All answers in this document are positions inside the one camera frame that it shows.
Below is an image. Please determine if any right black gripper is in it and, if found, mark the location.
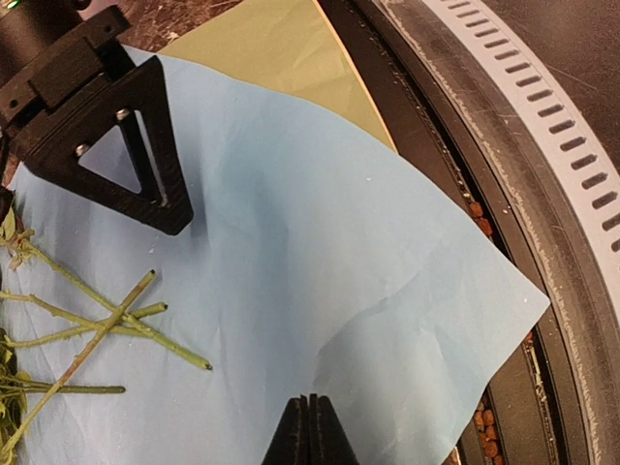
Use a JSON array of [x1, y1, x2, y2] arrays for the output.
[[1, 1, 194, 235]]

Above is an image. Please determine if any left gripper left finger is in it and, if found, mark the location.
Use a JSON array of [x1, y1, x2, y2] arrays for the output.
[[262, 395, 310, 465]]

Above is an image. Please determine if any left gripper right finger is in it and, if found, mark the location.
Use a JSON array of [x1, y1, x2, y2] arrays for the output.
[[309, 394, 358, 465]]

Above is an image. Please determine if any pink rose stem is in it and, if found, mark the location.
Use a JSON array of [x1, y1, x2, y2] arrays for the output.
[[1, 269, 156, 464], [0, 230, 214, 373]]

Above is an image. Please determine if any light blue wrapping paper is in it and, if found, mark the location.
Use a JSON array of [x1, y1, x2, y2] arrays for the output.
[[13, 57, 549, 464]]

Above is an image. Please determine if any cream rose stem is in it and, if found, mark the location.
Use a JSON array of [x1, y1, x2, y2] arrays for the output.
[[1, 292, 168, 349]]

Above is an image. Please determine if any yellow-green wrapping paper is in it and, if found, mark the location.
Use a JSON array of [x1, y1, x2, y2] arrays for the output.
[[161, 0, 396, 150]]

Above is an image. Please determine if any white slotted cable duct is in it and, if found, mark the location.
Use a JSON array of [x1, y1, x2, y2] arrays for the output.
[[426, 1, 619, 273]]

